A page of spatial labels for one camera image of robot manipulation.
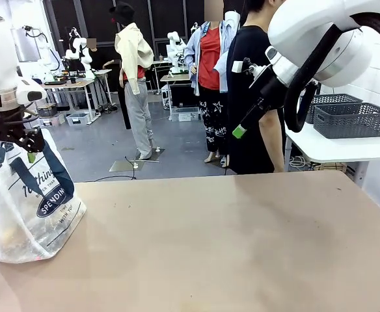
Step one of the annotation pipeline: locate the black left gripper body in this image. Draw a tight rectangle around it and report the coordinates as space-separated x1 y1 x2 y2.
0 108 27 139

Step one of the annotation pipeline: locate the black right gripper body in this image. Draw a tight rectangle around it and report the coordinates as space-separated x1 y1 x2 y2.
256 75 288 112

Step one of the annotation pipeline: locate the translucent white shopping bag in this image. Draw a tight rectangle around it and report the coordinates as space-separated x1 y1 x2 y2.
0 128 88 265

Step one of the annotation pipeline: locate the dark grey plastic basket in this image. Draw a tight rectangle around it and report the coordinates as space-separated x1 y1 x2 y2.
303 93 364 125
312 102 380 140

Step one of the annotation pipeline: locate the person's right forearm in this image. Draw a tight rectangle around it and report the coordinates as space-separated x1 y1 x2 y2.
260 128 286 174

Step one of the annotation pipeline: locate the person in black t-shirt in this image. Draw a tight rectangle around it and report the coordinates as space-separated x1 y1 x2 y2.
226 0 287 175

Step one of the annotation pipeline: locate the white background storage bin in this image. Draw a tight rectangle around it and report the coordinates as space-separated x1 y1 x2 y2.
65 112 90 127

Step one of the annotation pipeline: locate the clear plastic storage box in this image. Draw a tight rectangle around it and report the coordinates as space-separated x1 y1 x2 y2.
170 106 200 123

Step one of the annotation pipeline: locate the background workbench with robots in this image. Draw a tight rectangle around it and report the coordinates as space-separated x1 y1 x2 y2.
22 25 113 127

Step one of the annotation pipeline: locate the wooden background table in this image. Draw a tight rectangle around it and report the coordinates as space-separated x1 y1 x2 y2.
159 73 191 98

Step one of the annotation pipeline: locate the white side table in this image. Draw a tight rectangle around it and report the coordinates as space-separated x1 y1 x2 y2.
282 125 380 188

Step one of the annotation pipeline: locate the metal mannequin floor plate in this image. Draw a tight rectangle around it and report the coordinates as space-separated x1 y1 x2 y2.
109 148 165 173

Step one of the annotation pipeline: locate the mannequin in cream jacket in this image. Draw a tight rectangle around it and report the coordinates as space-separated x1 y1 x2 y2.
108 1 155 161

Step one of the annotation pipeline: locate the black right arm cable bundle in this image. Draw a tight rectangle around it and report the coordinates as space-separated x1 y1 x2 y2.
283 12 380 134

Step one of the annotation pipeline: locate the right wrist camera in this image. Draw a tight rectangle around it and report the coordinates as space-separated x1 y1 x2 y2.
231 57 273 82

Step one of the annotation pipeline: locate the white coiled floor cable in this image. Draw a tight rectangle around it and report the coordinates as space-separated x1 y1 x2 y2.
289 155 315 170

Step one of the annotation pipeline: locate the black floor cable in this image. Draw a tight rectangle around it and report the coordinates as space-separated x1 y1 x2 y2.
92 155 137 183

